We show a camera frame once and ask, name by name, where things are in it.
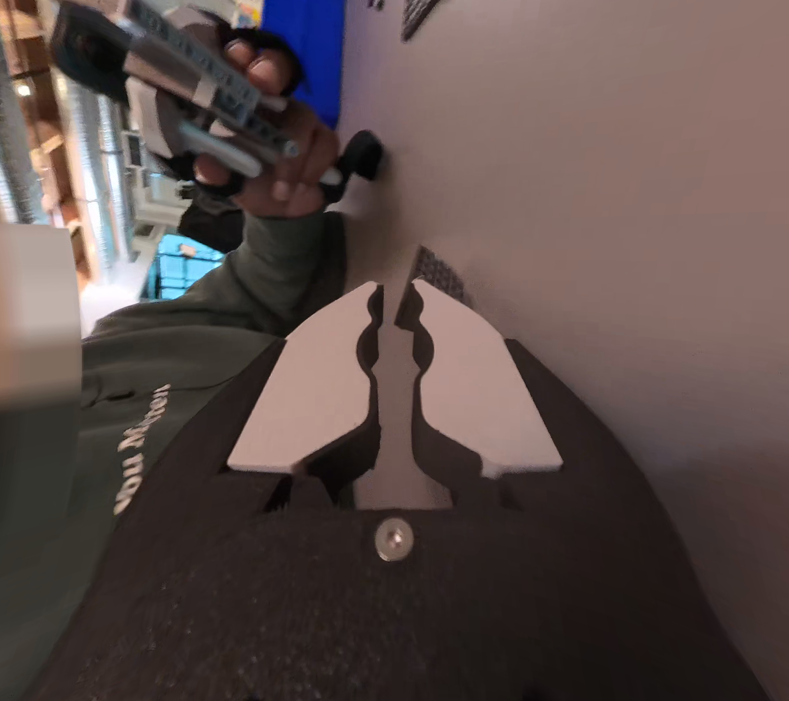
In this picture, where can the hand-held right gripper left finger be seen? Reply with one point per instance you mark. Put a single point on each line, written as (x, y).
(308, 399)

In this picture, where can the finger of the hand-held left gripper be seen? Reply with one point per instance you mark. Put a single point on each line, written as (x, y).
(163, 69)
(234, 149)

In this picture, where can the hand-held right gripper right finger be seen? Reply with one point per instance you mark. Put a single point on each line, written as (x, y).
(487, 405)

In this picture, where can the person's left forearm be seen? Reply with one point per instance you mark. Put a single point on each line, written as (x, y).
(277, 269)

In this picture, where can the dark grey half-round plate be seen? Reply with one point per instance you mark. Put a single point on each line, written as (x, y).
(441, 282)

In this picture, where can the blue plastic bin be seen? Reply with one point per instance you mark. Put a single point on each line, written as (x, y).
(308, 4)

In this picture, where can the grey stepped brick wall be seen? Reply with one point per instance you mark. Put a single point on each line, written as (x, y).
(197, 63)

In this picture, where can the person's green sweatshirt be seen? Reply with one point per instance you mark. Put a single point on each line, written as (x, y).
(154, 374)

